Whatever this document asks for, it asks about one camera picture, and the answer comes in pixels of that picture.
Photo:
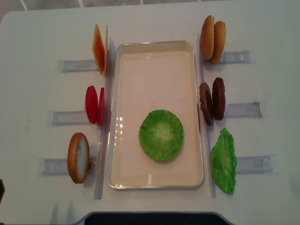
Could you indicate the red tomato slice outer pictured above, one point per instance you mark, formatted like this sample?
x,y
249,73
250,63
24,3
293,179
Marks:
x,y
91,104

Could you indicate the red tomato slice inner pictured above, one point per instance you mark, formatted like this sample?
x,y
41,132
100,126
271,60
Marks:
x,y
101,107

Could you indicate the red tomato slice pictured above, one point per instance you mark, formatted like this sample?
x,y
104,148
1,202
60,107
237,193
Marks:
x,y
91,104
101,107

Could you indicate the clear acrylic right rack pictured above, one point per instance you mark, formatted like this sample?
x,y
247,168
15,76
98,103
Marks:
x,y
256,109

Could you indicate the dark base at bottom edge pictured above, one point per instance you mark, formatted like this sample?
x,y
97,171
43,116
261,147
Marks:
x,y
154,219

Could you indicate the orange cheese slice outer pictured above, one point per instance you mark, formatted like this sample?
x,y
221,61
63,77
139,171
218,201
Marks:
x,y
98,49

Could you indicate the bread bun slice left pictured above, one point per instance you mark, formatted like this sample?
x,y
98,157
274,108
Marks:
x,y
78,158

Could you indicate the clear acrylic rack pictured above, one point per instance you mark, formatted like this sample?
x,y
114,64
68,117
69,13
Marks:
x,y
256,109
55,167

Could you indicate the green lettuce leaf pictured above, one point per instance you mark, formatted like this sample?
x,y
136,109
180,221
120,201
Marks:
x,y
161,135
224,162

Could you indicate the brown meat patty inner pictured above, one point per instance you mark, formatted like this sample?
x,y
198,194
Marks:
x,y
206,103

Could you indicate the brown meat patty outer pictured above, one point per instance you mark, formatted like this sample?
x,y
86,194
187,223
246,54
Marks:
x,y
218,98

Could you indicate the bun top inner right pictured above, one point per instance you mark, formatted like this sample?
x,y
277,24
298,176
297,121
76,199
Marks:
x,y
207,38

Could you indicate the white metal tray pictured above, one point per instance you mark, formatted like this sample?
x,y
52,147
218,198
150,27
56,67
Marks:
x,y
149,77

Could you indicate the brown object at left edge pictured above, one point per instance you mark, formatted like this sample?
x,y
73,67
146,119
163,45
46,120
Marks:
x,y
2,189

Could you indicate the brown meat patty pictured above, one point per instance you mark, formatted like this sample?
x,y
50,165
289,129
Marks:
x,y
206,103
218,98

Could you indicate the clear acrylic left rack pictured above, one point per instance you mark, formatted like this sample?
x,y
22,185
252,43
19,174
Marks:
x,y
55,167

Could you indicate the bun top outer right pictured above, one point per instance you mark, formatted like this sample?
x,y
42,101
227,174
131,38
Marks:
x,y
219,41

